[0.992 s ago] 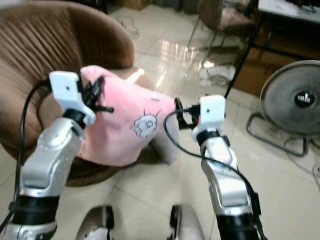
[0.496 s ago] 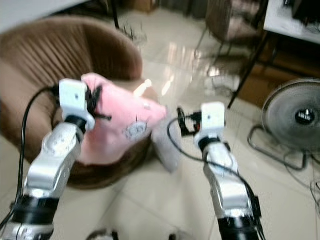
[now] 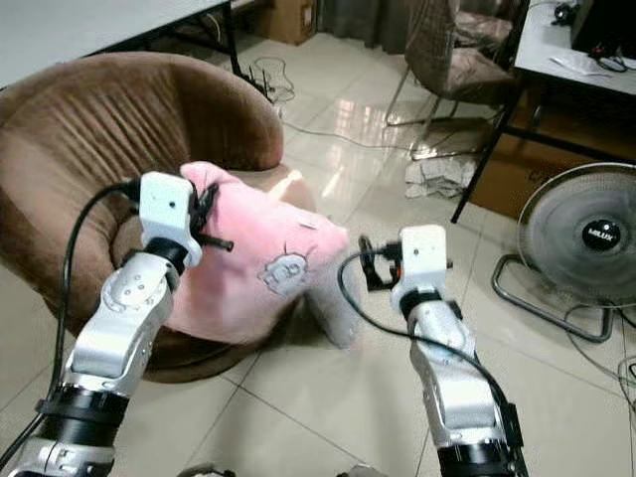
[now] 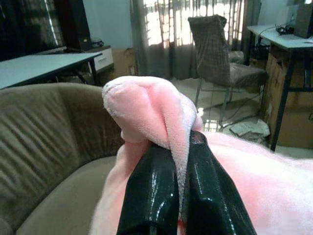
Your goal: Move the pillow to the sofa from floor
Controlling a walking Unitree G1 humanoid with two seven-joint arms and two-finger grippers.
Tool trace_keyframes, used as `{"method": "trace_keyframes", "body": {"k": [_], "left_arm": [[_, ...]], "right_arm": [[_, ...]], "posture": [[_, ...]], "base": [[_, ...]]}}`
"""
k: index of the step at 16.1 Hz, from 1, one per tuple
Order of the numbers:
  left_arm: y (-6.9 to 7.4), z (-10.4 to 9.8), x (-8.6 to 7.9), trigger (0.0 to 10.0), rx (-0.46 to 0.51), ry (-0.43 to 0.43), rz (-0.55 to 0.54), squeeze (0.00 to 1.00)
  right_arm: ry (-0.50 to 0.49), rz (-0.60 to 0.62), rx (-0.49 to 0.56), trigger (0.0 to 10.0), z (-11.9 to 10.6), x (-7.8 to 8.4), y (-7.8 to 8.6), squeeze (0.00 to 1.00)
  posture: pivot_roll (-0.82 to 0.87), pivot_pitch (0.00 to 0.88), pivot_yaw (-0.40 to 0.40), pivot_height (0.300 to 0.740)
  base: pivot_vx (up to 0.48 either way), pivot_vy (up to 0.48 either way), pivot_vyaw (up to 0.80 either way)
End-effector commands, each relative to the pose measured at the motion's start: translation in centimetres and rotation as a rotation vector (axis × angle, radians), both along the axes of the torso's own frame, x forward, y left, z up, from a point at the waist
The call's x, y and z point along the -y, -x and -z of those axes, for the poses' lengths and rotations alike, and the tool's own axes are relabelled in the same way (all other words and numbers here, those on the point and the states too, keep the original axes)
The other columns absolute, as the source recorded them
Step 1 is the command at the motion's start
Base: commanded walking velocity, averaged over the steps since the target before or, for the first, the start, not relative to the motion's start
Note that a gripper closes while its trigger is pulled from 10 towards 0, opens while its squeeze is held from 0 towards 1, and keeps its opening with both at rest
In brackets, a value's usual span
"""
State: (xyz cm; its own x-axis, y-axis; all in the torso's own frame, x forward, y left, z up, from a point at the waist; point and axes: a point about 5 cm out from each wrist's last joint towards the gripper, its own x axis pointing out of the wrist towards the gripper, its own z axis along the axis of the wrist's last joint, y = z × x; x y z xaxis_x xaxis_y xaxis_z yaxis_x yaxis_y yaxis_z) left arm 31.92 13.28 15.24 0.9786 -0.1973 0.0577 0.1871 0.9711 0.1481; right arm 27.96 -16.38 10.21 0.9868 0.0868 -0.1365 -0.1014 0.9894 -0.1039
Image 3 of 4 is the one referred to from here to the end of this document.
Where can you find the pink pillow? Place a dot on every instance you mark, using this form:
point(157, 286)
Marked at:
point(248, 278)

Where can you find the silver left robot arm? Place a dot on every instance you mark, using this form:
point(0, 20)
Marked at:
point(119, 328)

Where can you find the long white table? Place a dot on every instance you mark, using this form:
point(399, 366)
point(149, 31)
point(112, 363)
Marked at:
point(79, 30)

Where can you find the white desk with black legs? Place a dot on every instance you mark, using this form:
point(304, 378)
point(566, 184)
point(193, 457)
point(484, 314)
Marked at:
point(542, 45)

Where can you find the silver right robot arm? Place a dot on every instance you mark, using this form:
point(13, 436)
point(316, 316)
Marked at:
point(457, 388)

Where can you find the crumpled grey cloth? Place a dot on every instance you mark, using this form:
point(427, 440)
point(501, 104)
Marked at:
point(442, 177)

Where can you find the dark grey curtain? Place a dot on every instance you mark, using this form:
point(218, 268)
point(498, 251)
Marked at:
point(363, 20)

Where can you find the grey metal floor fan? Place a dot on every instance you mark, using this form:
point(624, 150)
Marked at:
point(576, 238)

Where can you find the small cardboard box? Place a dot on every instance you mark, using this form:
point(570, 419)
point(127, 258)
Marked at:
point(293, 20)

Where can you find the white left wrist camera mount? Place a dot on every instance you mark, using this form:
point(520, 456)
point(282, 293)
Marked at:
point(164, 204)

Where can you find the brown round sofa chair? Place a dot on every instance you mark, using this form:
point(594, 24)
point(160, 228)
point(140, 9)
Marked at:
point(119, 139)

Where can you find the large brown cardboard box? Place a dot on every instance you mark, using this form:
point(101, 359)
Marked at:
point(517, 179)

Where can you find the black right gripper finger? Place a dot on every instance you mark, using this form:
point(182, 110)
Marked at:
point(366, 248)

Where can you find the white paper sheet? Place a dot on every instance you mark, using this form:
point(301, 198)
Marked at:
point(578, 65)

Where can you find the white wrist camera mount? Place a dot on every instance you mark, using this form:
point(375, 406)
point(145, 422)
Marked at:
point(422, 253)
point(164, 204)

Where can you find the brown checked chair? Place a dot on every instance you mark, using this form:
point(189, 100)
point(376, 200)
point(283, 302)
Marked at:
point(447, 60)

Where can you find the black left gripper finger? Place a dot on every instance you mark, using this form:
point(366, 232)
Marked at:
point(207, 209)

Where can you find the black desk monitor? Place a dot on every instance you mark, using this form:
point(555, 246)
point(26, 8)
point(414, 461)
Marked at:
point(606, 25)

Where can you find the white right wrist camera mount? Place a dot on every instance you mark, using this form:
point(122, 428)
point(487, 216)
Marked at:
point(422, 253)

